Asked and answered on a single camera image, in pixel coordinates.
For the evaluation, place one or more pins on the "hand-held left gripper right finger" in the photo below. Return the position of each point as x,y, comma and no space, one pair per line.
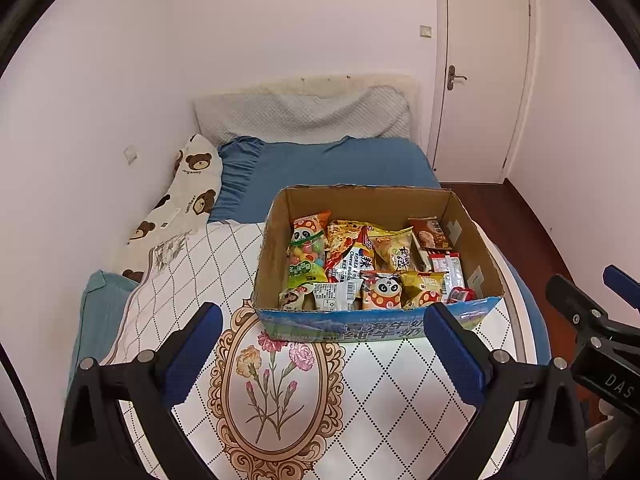
455,355

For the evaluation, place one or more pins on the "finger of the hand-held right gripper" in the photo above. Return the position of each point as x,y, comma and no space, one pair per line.
622,282
570,297

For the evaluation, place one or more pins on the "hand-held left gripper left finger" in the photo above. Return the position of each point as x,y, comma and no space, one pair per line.
195,355

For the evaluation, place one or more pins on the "small red white packet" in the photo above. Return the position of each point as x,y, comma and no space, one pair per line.
462,294

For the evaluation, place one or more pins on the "long red white packet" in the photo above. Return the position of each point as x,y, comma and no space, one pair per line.
447,267

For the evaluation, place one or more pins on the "cardboard box with blue print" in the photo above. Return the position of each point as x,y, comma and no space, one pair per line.
345,331

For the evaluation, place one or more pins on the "yellow snack bag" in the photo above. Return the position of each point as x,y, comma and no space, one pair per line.
395,252

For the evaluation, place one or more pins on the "brown snack packet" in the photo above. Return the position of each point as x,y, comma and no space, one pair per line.
430,234

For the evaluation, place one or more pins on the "colourful candy bag green label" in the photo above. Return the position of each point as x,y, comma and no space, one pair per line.
305,260

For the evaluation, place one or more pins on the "white cloth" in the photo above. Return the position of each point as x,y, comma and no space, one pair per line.
612,435

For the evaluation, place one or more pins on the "floral white tablecloth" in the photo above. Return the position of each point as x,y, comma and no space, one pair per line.
280,410

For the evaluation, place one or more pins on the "pile of assorted snack packets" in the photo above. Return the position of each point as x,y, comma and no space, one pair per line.
345,240

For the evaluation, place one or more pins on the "bear print pillow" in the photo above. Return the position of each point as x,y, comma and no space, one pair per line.
195,170

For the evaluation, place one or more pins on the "blue bed sheet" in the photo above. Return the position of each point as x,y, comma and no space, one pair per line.
325,160

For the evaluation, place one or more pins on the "white door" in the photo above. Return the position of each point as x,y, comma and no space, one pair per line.
485,60

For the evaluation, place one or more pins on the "grey quilted pillow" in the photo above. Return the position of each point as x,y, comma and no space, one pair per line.
300,115

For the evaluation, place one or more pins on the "white headboard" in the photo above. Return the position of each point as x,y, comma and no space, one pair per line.
350,82

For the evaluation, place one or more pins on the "white light switch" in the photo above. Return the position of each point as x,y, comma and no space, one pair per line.
425,31

